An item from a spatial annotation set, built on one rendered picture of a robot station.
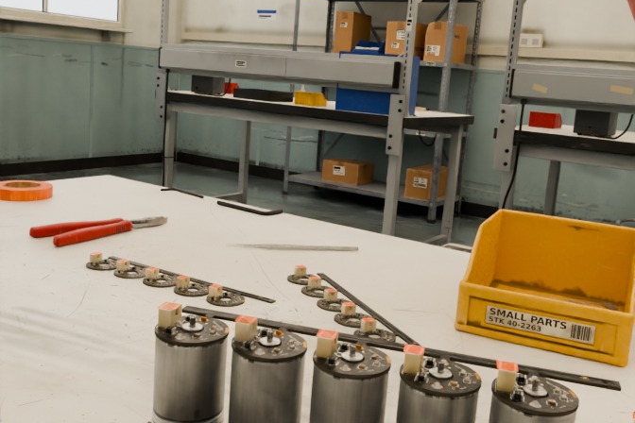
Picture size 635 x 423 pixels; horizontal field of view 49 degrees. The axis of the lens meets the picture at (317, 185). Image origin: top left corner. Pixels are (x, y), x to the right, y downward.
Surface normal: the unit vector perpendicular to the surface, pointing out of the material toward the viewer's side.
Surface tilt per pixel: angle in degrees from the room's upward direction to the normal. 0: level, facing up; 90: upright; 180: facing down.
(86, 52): 90
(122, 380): 0
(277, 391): 90
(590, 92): 90
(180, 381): 90
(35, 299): 0
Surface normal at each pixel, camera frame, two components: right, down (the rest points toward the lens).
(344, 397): -0.15, 0.15
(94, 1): 0.83, 0.15
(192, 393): 0.19, 0.17
